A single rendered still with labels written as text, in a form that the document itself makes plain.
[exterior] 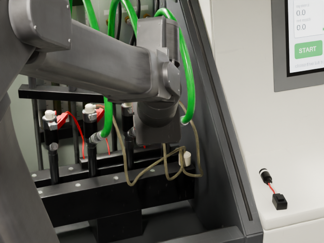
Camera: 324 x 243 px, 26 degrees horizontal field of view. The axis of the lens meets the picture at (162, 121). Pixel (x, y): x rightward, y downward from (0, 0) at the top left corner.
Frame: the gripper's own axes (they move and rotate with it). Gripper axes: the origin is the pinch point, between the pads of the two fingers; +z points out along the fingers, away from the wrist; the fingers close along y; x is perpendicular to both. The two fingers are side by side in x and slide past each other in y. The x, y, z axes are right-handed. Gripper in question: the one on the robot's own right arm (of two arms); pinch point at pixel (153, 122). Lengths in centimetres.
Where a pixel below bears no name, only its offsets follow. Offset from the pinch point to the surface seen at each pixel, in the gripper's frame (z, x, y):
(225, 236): 26.3, -13.6, -16.9
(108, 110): 10.5, 7.0, 5.1
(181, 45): 12.9, -6.9, 17.1
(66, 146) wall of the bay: 64, 18, 10
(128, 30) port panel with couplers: 48, 1, 34
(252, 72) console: 32.8, -23.8, 17.2
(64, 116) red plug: 31.1, 16.0, 9.6
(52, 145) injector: 27.1, 18.3, 2.9
